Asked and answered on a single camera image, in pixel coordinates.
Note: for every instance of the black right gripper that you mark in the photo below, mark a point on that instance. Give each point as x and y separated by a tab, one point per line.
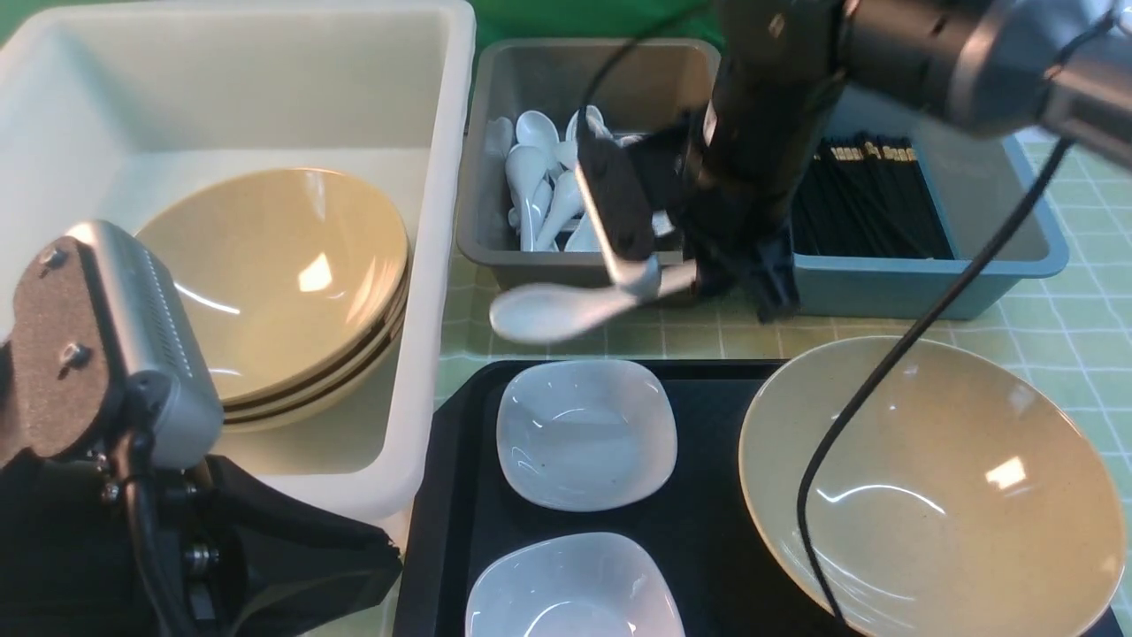
735	246

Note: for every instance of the white ceramic soup spoon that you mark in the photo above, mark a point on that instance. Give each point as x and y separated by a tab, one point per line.
544	313

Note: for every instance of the white square dish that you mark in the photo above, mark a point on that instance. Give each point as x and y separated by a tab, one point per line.
586	435
585	584

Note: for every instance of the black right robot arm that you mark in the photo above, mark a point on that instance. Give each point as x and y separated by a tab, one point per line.
985	68

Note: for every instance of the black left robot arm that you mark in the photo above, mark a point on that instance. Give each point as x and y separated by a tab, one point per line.
243	559

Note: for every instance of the stacked tan bowl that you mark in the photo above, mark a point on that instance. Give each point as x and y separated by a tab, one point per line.
354	389
371	354
281	272

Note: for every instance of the top stacked tan bowl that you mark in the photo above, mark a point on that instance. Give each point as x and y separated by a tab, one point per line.
281	272

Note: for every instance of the bottom stacked tan bowl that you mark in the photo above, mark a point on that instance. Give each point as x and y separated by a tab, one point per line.
354	389

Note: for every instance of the bundle of black chopsticks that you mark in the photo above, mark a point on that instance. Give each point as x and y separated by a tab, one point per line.
867	196

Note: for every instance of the pile of white spoons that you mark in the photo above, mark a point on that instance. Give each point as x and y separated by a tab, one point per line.
544	211

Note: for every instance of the grey plastic spoon bin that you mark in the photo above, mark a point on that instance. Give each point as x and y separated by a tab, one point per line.
648	91

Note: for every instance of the black plastic serving tray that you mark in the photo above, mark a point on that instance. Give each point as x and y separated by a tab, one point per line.
723	529

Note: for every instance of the green checkered tablecloth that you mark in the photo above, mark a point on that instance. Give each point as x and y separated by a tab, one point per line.
1068	335

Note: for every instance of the green cloth backdrop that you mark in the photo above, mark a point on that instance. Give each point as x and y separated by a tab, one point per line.
500	20

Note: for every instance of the large white plastic tub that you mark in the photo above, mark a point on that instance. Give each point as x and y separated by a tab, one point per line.
116	111

